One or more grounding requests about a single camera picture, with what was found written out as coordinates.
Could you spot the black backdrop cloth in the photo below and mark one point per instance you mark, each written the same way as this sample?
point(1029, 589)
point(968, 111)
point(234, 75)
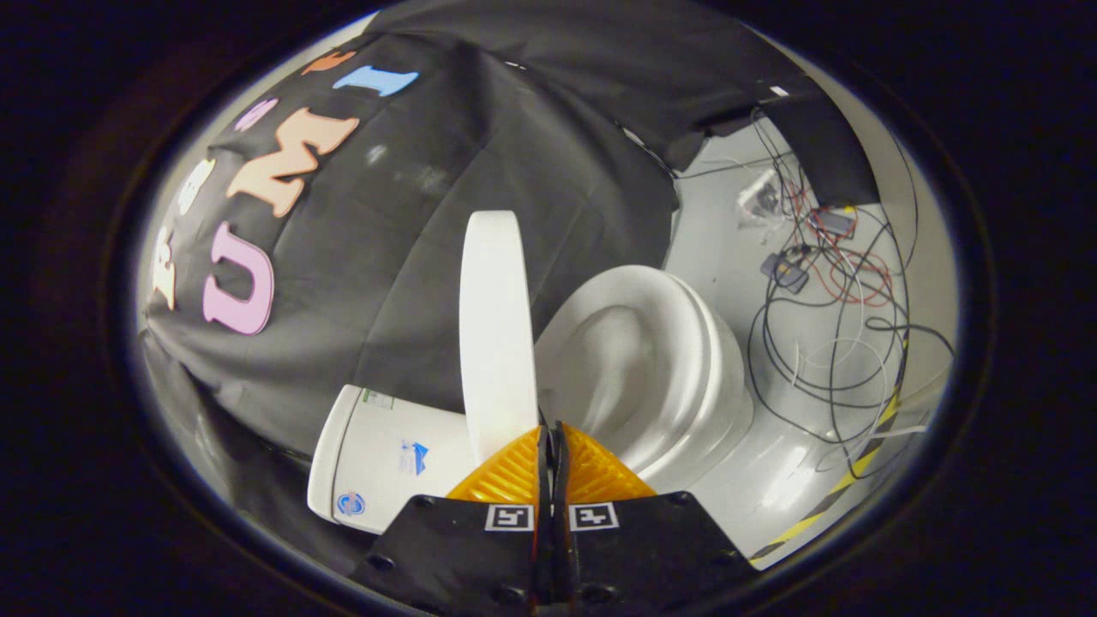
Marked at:
point(411, 283)

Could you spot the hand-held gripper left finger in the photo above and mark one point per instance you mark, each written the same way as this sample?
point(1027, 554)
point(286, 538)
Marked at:
point(463, 557)

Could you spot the yellow black floor tape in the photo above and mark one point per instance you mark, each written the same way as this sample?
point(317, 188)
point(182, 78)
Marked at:
point(844, 484)

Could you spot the clear plastic bag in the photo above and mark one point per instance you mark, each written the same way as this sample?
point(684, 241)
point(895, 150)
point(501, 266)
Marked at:
point(761, 199)

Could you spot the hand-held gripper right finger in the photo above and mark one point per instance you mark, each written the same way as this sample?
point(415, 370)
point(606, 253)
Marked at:
point(643, 557)

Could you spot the small grey device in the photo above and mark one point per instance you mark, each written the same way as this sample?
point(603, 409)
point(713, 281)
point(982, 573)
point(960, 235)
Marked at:
point(787, 272)

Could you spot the white toilet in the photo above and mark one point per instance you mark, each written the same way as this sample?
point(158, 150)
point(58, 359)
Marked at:
point(651, 360)

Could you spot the white toilet lid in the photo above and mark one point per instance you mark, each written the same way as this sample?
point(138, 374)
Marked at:
point(497, 343)

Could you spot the small black device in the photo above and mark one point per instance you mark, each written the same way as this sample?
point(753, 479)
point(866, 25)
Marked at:
point(833, 223)

